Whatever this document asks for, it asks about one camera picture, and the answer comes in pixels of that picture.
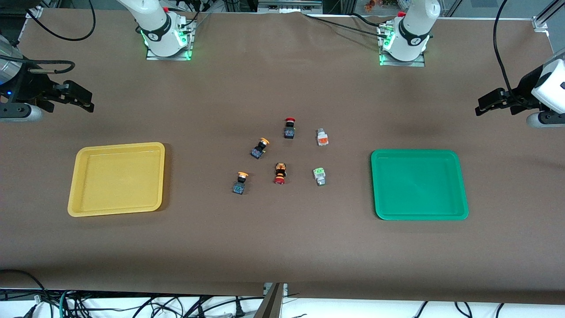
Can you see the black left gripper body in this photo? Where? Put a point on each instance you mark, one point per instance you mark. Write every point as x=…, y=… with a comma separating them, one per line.
x=523, y=89

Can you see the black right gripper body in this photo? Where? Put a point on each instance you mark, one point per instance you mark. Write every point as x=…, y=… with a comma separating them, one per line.
x=32, y=88

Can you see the green button orange contact block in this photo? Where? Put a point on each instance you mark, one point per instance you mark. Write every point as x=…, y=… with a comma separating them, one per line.
x=322, y=138

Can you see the yellow button green-marked block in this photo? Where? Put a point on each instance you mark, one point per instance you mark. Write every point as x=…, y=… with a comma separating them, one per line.
x=239, y=184

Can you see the yellow button red-marked block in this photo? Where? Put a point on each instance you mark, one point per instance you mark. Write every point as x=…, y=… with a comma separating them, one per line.
x=259, y=149

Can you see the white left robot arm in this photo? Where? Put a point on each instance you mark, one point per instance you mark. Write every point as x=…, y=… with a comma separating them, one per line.
x=415, y=39

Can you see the yellow plastic tray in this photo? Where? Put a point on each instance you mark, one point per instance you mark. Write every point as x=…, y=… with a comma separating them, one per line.
x=117, y=181

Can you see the green plastic tray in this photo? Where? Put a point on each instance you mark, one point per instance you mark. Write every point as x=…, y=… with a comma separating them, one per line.
x=419, y=185

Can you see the small orange object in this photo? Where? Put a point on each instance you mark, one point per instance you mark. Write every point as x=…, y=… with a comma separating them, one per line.
x=369, y=6

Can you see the red button black body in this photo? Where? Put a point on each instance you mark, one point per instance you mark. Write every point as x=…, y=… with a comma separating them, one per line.
x=289, y=129

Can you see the red button orange contact block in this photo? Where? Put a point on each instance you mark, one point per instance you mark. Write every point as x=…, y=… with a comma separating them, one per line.
x=280, y=173

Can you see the brown table cover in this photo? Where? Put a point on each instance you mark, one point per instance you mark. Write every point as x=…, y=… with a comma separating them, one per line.
x=282, y=247

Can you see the aluminium frame profile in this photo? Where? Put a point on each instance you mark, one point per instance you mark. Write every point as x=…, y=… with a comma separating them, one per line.
x=547, y=15

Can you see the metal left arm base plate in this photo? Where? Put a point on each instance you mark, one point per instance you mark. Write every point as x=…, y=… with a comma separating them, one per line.
x=419, y=62

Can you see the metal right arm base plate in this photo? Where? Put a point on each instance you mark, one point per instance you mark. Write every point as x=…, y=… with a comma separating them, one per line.
x=187, y=53

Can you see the metal table frame beam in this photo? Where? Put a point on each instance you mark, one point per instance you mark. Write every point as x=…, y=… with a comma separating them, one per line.
x=269, y=304

